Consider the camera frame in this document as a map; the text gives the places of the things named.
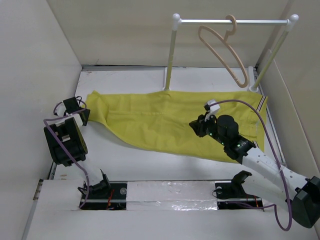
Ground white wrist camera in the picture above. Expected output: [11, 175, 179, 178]
[53, 101, 66, 117]
[204, 99, 220, 119]

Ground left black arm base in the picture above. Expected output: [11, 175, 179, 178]
[77, 171, 128, 211]

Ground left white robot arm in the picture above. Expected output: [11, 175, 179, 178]
[43, 96, 112, 199]

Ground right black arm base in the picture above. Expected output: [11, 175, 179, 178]
[212, 170, 263, 210]

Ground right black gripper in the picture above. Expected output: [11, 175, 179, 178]
[188, 112, 228, 146]

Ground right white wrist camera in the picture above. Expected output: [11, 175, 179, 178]
[204, 99, 220, 119]

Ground wooden clothes hanger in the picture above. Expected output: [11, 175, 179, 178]
[197, 14, 248, 89]

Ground silver tape strip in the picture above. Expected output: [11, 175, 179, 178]
[126, 180, 218, 211]

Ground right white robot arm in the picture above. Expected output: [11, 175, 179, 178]
[189, 115, 320, 229]

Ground white clothes rack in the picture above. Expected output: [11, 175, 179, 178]
[164, 13, 299, 93]

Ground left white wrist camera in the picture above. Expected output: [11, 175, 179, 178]
[53, 101, 66, 117]

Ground yellow-green trousers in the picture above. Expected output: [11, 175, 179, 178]
[86, 90, 268, 163]

